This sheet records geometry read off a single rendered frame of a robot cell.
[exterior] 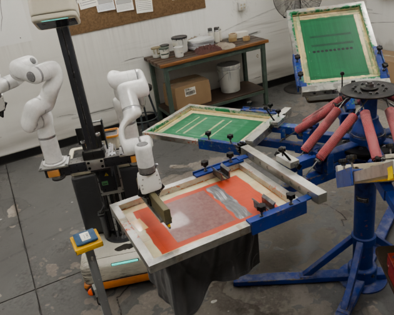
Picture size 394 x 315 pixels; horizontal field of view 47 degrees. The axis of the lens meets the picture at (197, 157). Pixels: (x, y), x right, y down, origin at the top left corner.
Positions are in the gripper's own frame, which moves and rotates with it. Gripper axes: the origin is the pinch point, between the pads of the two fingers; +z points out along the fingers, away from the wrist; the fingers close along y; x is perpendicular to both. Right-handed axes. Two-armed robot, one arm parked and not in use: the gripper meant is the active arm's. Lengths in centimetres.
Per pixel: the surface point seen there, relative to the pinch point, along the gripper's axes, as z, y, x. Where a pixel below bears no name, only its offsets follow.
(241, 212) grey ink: 13.8, -36.8, 15.1
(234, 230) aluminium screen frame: 10.8, -25.0, 29.2
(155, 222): 14.7, 0.1, -3.4
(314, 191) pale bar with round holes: 6, -67, 31
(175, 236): 14.4, -3.4, 12.7
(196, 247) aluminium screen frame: 10.9, -6.0, 29.8
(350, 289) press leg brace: 95, -105, 17
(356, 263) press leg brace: 85, -115, 11
